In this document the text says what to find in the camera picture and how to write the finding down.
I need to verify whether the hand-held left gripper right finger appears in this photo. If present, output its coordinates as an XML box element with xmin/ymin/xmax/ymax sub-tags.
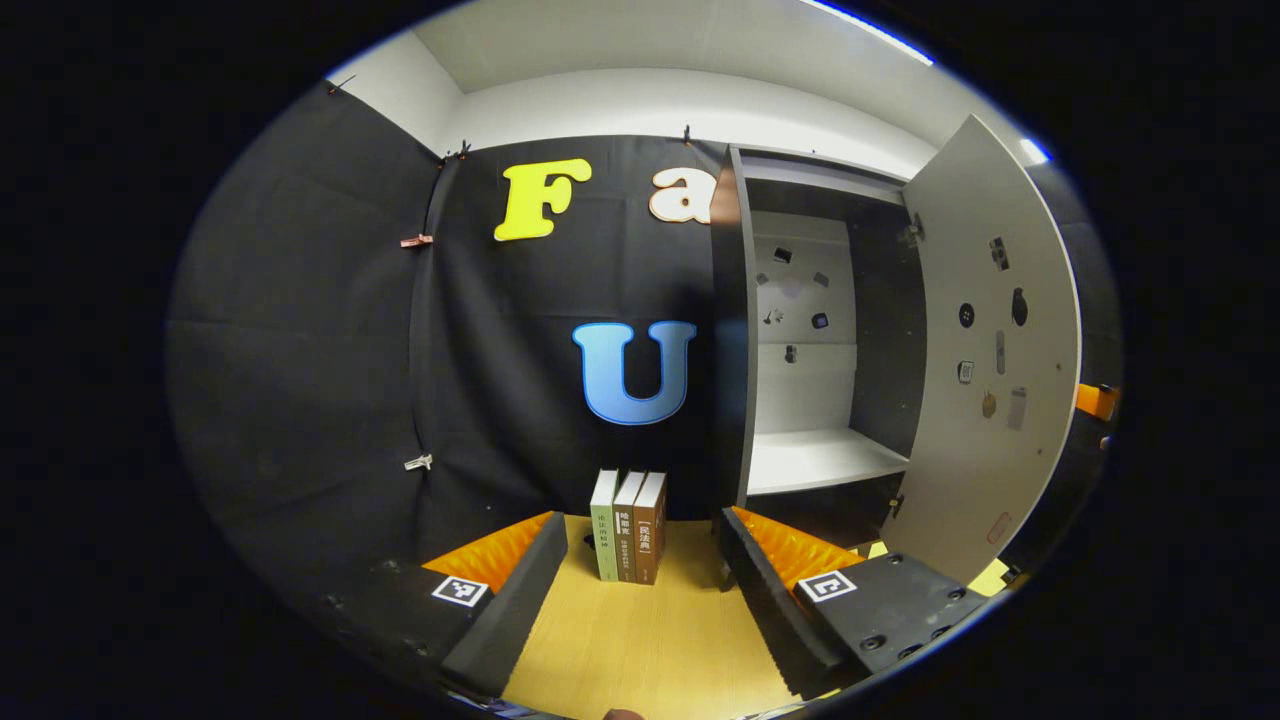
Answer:
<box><xmin>718</xmin><ymin>506</ymin><xmax>991</xmax><ymax>701</ymax></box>

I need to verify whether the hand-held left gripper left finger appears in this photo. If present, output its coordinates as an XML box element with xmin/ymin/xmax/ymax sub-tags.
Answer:
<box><xmin>320</xmin><ymin>511</ymin><xmax>569</xmax><ymax>699</ymax></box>

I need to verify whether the beige cabinet door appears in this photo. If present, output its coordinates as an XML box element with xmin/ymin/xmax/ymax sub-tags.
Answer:
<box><xmin>880</xmin><ymin>113</ymin><xmax>1083</xmax><ymax>586</ymax></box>

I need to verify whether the dark grey cabinet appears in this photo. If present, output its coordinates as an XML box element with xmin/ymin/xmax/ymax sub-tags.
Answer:
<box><xmin>710</xmin><ymin>143</ymin><xmax>929</xmax><ymax>521</ymax></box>

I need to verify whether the white cabinet shelf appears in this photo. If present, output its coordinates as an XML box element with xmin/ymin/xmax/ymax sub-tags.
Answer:
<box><xmin>748</xmin><ymin>428</ymin><xmax>911</xmax><ymax>497</ymax></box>

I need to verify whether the green book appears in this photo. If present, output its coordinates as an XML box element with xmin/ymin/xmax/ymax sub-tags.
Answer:
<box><xmin>590</xmin><ymin>470</ymin><xmax>621</xmax><ymax>583</ymax></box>

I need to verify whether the grey-brown book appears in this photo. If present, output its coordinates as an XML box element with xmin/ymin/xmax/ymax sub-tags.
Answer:
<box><xmin>612</xmin><ymin>472</ymin><xmax>646</xmax><ymax>584</ymax></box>

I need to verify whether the brown book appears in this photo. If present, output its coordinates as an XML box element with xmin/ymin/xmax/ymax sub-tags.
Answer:
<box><xmin>633</xmin><ymin>472</ymin><xmax>668</xmax><ymax>586</ymax></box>

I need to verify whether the black backdrop cloth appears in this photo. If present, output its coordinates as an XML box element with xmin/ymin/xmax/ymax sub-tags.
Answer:
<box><xmin>165</xmin><ymin>80</ymin><xmax>1123</xmax><ymax>641</ymax></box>

